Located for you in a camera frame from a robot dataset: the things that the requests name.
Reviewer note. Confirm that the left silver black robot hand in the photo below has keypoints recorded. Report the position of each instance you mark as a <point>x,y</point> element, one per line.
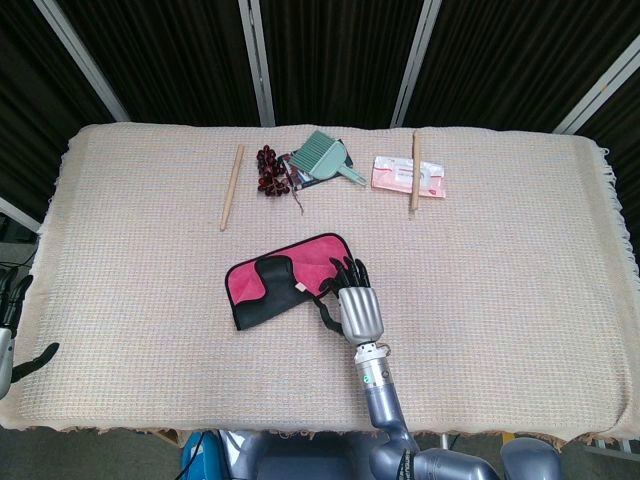
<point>5,355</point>

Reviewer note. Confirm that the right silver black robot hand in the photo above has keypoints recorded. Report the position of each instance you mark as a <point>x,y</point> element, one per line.
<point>360,312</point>

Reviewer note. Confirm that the pink cloth with black trim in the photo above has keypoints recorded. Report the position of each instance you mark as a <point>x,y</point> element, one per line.
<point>310,257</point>

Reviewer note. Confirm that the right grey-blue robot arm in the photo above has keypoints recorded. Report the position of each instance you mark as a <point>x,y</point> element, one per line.
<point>382,400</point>

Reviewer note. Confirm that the pink and white packet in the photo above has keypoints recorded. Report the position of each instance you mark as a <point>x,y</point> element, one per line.
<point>390,177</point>

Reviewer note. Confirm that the dark snack packet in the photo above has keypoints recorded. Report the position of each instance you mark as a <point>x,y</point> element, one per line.
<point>300,179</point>

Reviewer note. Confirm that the wooden stick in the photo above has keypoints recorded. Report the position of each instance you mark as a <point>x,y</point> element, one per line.
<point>415,175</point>
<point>232,187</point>

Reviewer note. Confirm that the beige woven tablecloth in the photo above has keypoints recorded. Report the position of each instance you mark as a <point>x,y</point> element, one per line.
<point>150,300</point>

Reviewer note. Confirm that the metal table leg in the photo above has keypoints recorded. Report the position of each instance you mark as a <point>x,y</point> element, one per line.
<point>445,442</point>

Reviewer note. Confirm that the grey-blue robot torso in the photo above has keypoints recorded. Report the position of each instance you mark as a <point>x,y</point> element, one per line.
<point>300,457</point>

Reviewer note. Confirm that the green plastic dustpan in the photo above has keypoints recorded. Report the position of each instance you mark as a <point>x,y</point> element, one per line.
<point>315,157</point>

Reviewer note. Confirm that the dark red grape bunch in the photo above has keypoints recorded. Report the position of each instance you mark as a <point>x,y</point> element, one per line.
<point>270,172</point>

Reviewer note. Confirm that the blue plastic cover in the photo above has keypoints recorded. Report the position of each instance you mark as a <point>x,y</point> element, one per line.
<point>197,457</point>

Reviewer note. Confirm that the dark pleated curtain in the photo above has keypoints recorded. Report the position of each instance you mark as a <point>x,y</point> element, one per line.
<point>340,60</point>

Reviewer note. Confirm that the white metal frame post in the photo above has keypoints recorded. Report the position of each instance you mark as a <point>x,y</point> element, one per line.
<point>80,55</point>
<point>595,92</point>
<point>257,60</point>
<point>17,214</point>
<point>415,65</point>

